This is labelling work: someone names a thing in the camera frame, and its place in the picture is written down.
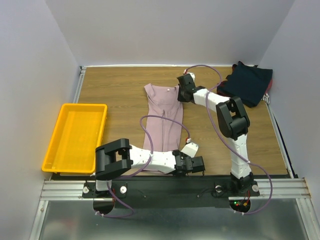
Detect pink ribbed tank top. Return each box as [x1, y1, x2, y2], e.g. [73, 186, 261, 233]
[144, 83, 184, 152]

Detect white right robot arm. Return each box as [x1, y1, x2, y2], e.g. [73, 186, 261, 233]
[177, 73, 254, 195]

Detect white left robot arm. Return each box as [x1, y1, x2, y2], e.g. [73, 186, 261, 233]
[94, 138, 205, 197]

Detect folded navy tank top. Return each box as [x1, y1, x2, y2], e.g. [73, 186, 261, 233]
[222, 61, 273, 108]

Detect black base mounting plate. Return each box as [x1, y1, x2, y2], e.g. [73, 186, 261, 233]
[82, 174, 261, 210]

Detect striped folded garment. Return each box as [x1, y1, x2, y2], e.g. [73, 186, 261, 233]
[261, 92, 270, 104]

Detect yellow plastic bin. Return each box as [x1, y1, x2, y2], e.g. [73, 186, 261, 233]
[41, 103, 108, 175]

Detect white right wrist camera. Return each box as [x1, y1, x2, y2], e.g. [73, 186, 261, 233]
[183, 70, 196, 81]

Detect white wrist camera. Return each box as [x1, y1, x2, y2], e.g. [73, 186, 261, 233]
[183, 70, 196, 81]
[180, 138, 199, 158]

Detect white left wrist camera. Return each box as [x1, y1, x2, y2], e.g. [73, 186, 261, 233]
[180, 138, 199, 158]

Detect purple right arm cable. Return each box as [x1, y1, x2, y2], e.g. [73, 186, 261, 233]
[183, 64, 274, 216]

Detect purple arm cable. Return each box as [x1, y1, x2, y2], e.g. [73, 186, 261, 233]
[183, 64, 274, 216]
[94, 114, 192, 218]

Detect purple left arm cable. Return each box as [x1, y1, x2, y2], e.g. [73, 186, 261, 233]
[94, 114, 192, 218]

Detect aluminium frame rail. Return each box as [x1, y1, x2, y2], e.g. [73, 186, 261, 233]
[39, 180, 94, 201]

